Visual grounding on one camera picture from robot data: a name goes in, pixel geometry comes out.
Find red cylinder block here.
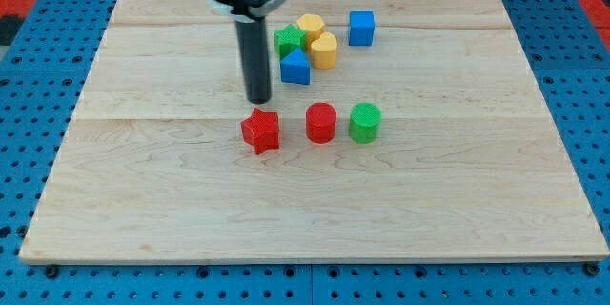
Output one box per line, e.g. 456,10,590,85
306,102,337,144

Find red star block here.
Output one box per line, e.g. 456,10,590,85
240,108,280,154

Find green star block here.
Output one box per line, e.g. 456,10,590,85
274,24,307,59

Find green cylinder block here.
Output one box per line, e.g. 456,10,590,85
348,102,382,144

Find blue triangle block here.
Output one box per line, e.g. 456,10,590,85
280,48,311,85

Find yellow heart block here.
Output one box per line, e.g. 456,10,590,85
311,32,338,70

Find light wooden board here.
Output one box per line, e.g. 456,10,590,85
19,0,609,265

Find yellow hexagon block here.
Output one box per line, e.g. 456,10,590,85
296,13,326,50

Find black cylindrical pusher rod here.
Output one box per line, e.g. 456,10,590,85
235,17,272,105

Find blue cube block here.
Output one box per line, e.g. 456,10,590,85
348,11,376,47

